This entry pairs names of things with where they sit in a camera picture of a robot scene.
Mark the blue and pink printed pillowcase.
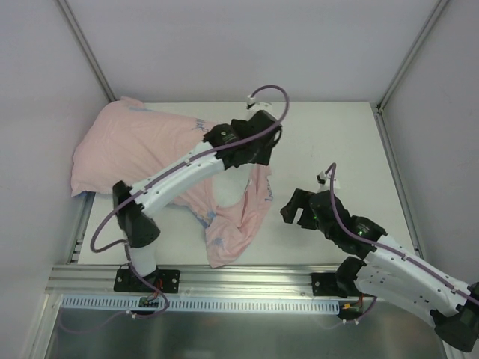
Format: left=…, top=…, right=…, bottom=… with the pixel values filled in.
left=70, top=97, right=273, bottom=268

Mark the white pillow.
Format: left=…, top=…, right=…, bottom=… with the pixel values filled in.
left=213, top=164, right=254, bottom=208

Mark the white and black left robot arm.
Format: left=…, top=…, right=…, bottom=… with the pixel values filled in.
left=113, top=110, right=282, bottom=292

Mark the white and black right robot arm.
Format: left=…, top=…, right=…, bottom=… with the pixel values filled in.
left=280, top=188, right=478, bottom=352

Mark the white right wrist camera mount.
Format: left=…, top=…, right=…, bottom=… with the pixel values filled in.
left=317, top=171, right=341, bottom=193

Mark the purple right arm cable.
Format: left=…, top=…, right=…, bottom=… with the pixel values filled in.
left=324, top=162, right=479, bottom=306

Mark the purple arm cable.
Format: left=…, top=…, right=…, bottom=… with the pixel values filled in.
left=89, top=85, right=290, bottom=300
left=324, top=162, right=479, bottom=306

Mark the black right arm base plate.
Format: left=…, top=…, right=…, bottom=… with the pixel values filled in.
left=310, top=272, right=347, bottom=298

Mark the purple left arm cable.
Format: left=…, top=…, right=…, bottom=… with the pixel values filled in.
left=89, top=85, right=290, bottom=300

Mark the aluminium mounting rail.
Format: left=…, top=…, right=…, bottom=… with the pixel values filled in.
left=43, top=263, right=446, bottom=300

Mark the thin purple right base cable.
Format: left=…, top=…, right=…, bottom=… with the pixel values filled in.
left=317, top=295, right=375, bottom=330

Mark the thin purple base cable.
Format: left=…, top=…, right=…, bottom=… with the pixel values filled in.
left=58, top=290, right=170, bottom=334
left=317, top=295, right=375, bottom=330

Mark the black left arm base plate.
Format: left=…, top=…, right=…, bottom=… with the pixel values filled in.
left=113, top=268, right=180, bottom=294

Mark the thin purple left base cable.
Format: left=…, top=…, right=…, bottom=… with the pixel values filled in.
left=58, top=290, right=170, bottom=334

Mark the right aluminium frame post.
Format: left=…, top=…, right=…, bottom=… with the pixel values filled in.
left=375, top=0, right=451, bottom=112

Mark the aluminium frame post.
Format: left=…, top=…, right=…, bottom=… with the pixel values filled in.
left=375, top=0, right=451, bottom=112
left=53, top=0, right=117, bottom=102

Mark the white slotted cable duct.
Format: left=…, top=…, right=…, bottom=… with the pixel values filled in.
left=61, top=295, right=340, bottom=316

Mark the left aluminium frame post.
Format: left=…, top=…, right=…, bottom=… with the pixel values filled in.
left=53, top=0, right=117, bottom=102

